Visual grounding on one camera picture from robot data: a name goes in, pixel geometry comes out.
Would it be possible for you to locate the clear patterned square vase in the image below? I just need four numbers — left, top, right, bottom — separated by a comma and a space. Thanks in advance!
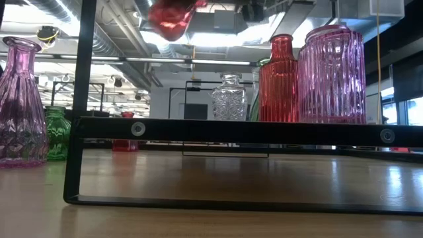
211, 73, 248, 122

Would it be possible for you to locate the green slender twisted vase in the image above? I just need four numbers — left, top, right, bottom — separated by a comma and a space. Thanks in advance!
249, 58, 272, 122

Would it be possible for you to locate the red tall ribbed vase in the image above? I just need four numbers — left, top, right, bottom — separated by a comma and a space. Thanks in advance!
258, 33, 300, 123

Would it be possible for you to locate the red square glass vase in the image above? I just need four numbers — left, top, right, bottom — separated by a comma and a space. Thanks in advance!
111, 111, 139, 153

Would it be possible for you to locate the red round glass vase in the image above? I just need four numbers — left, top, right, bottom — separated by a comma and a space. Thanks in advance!
147, 0, 208, 42

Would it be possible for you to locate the pink wide ribbed vase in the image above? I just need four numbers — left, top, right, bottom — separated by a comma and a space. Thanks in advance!
296, 24, 367, 125

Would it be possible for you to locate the green round ribbed vase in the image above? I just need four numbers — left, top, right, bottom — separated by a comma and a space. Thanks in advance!
45, 105, 72, 162

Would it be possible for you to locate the pink diamond-pattern tall vase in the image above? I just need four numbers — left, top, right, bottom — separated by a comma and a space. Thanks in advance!
0, 36, 50, 169

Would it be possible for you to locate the long ceiling light bar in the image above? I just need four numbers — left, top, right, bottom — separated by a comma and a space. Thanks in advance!
0, 52, 262, 70

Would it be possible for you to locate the gray ceiling box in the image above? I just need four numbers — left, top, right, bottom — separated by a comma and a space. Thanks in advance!
213, 9, 239, 34

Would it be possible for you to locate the wooden shelf black metal frame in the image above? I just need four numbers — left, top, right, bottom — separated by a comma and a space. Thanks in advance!
62, 0, 423, 216

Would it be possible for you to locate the silver rectangular ceiling duct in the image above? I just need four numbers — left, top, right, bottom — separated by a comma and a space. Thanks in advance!
267, 0, 406, 54

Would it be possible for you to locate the black yellow cable reel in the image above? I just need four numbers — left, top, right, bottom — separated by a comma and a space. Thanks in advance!
35, 25, 61, 44

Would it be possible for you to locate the black aluminium rig frame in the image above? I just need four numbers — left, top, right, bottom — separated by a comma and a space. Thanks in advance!
82, 141, 423, 163

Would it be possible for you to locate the silver round ventilation duct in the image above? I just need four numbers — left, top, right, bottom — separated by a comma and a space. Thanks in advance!
28, 0, 153, 92

